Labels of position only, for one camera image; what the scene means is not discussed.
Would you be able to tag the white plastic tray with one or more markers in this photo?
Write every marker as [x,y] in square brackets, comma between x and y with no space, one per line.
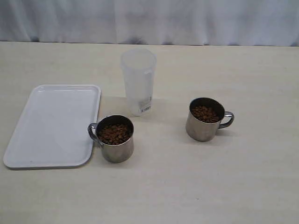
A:
[52,129]

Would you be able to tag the clear plastic tall container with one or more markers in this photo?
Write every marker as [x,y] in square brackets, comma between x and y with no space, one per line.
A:
[138,68]

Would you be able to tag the steel mug with kibble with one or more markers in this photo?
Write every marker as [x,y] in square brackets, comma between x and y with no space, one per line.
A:
[114,134]

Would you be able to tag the white curtain backdrop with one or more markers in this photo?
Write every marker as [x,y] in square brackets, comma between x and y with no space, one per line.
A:
[157,22]

